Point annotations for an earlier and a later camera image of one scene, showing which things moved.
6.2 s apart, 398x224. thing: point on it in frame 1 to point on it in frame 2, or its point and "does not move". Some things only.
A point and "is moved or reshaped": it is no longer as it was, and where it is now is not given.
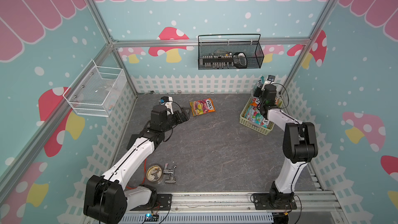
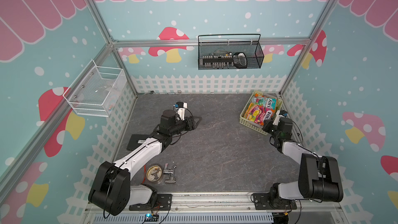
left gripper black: [185, 116] to [192, 122]
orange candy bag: [202, 107] to [258, 114]
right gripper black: [256, 93] to [266, 127]
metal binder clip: [166, 170] does not move
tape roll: [154, 173] does not move
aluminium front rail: [317, 202] does not move
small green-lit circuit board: [149, 217] does not move
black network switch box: [132, 139] does not move
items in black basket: [220, 59] does not move
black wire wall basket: [230, 51] does not move
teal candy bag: [260, 81] is moved or reshaped
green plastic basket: [251, 117] does not move
